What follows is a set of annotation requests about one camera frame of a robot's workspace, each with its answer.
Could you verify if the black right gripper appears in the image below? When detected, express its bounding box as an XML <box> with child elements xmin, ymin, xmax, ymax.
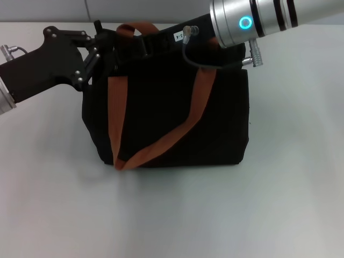
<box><xmin>115</xmin><ymin>13</ymin><xmax>219</xmax><ymax>68</ymax></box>

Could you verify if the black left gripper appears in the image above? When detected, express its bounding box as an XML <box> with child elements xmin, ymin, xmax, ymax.
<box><xmin>0</xmin><ymin>26</ymin><xmax>108</xmax><ymax>104</ymax></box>

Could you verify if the black bag with orange straps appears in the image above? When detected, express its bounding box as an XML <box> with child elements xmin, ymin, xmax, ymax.
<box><xmin>81</xmin><ymin>20</ymin><xmax>252</xmax><ymax>171</ymax></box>

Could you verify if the left gripper cable with connector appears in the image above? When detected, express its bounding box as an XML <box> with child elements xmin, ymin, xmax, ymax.
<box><xmin>0</xmin><ymin>44</ymin><xmax>30</xmax><ymax>59</ymax></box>

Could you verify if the right gripper cable with connectors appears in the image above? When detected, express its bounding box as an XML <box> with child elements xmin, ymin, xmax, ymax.
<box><xmin>182</xmin><ymin>25</ymin><xmax>266</xmax><ymax>71</ymax></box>

